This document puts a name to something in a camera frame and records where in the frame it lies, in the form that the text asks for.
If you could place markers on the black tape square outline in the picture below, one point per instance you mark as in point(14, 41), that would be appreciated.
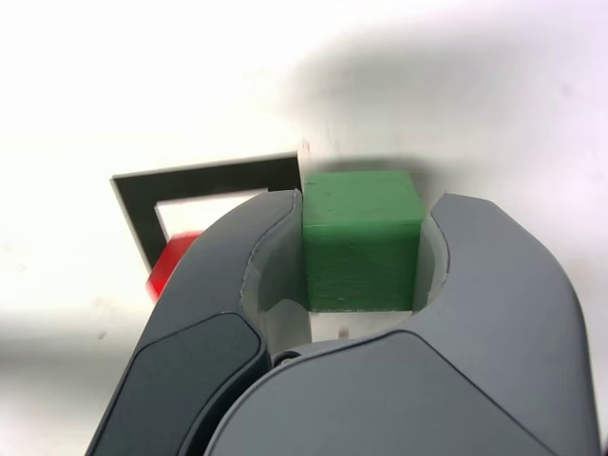
point(142, 199)

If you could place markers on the green cube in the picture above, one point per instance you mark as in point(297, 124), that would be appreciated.
point(361, 247)

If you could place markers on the red cube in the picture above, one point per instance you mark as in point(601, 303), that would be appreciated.
point(166, 266)

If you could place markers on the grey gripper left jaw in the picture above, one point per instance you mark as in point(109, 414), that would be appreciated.
point(190, 332)

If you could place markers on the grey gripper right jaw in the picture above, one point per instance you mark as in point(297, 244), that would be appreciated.
point(451, 380)

